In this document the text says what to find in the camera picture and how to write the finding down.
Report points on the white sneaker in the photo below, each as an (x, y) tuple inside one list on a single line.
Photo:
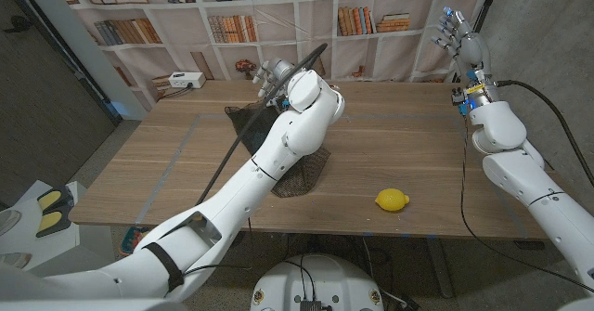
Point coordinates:
[(14, 259), (8, 220)]

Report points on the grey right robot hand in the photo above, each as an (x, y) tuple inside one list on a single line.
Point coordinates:
[(468, 51)]

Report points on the grey tape outline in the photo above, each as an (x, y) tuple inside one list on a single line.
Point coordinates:
[(167, 172)]

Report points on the metal table leg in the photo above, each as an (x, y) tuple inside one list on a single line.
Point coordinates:
[(438, 264)]

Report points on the dark grey door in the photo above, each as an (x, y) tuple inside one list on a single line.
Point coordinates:
[(46, 116)]

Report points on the white floor platform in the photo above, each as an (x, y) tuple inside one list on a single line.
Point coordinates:
[(46, 250)]

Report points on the printed bookshelf backdrop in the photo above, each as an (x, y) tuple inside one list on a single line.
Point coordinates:
[(371, 23)]

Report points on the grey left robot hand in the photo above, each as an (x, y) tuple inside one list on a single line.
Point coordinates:
[(276, 72)]

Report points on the white power strip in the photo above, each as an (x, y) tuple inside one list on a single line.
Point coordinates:
[(185, 79)]

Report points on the white robot torso base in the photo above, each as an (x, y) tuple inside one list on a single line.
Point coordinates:
[(320, 278)]

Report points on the yellow lemon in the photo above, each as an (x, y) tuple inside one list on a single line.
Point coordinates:
[(392, 200)]

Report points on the yellow black foot pedal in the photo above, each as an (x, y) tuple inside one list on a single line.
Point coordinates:
[(53, 209)]

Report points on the colourful floor item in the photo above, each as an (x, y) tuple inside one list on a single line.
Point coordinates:
[(132, 239)]

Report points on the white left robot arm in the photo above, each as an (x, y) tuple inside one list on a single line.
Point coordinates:
[(255, 176)]

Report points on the black mesh netting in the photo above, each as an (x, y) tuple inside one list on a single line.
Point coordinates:
[(301, 176)]

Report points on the black backdrop stand pole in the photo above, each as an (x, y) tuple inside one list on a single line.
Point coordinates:
[(485, 4)]

